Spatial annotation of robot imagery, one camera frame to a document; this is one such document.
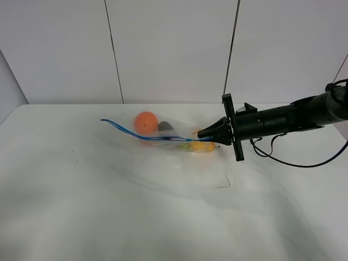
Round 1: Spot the clear blue-zip plastic bag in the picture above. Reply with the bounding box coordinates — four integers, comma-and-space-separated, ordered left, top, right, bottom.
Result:
100, 110, 221, 154

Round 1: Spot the dark purple eggplant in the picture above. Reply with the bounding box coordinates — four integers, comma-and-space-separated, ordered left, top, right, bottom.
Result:
157, 121, 175, 132

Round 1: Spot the orange fruit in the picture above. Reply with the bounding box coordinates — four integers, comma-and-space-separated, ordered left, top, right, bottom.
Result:
134, 111, 158, 135

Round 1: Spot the yellow fruit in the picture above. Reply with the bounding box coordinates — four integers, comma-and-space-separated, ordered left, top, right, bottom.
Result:
189, 128, 216, 153

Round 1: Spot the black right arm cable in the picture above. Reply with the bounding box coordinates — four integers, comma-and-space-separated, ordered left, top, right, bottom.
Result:
250, 133, 348, 167

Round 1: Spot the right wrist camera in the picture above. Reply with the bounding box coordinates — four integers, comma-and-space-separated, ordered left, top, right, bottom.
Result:
235, 103, 258, 115

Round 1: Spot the green fruit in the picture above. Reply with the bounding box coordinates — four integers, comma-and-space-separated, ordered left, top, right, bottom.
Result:
178, 143, 192, 151

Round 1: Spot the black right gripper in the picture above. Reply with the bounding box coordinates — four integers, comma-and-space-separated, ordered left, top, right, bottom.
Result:
197, 94, 264, 161

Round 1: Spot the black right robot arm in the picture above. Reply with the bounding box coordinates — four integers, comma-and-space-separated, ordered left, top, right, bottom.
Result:
197, 79, 347, 161

